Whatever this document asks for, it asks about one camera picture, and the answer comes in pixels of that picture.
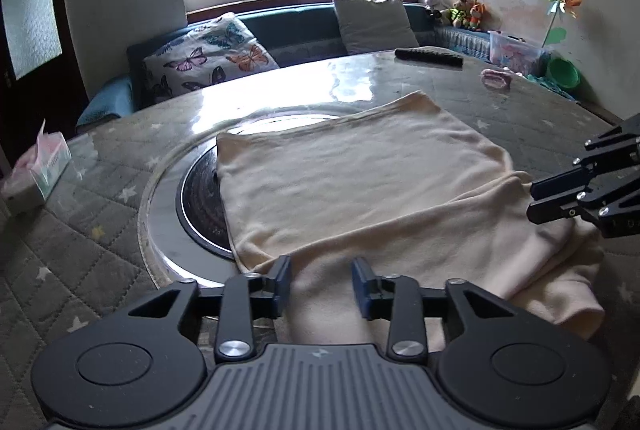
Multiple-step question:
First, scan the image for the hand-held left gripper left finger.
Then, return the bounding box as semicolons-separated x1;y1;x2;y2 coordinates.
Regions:
127;255;292;363

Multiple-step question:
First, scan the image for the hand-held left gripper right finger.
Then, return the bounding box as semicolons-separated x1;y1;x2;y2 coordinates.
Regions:
351;257;521;365

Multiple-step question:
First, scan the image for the pink scrunchie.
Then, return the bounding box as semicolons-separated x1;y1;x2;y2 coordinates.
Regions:
480;68;512;90

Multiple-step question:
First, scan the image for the orange plush toy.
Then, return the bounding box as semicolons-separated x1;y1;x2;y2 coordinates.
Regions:
467;1;488;32

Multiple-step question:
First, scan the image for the yellow-green plush toy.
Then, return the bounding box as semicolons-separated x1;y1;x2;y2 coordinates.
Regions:
450;0;473;28

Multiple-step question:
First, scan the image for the colourful pinwheel toy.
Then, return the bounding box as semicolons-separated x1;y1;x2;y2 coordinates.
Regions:
541;0;583;48

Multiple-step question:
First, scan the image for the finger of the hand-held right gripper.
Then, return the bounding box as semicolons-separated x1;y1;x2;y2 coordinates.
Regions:
526;172;640;239
530;112;640;201

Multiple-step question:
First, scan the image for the cream long-sleeve garment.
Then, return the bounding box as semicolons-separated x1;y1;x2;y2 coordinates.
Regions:
216;90;607;351

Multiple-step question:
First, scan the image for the dark door with frosted glass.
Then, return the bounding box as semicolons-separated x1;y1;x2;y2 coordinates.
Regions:
0;0;91;175

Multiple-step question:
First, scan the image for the butterfly print pillow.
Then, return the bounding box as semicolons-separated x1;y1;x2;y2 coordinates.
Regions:
142;12;281;105

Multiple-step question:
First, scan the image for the green plastic bowl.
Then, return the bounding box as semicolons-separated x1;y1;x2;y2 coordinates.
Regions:
546;58;581;91

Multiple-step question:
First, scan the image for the round black cooktop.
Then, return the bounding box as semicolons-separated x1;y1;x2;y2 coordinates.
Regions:
176;145;238;261

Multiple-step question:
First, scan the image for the clear plastic container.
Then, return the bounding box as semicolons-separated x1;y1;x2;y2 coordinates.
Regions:
487;30;551;75

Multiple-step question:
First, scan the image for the black remote control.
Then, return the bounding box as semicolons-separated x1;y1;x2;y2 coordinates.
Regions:
395;47;463;69

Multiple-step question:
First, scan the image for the teal sofa bench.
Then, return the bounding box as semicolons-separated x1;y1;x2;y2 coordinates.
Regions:
76;2;551;135

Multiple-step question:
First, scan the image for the plain white pillow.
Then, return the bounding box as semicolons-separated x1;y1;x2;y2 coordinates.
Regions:
332;0;421;56

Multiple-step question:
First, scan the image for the pink tissue box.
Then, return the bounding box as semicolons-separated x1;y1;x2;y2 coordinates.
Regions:
0;120;72;215

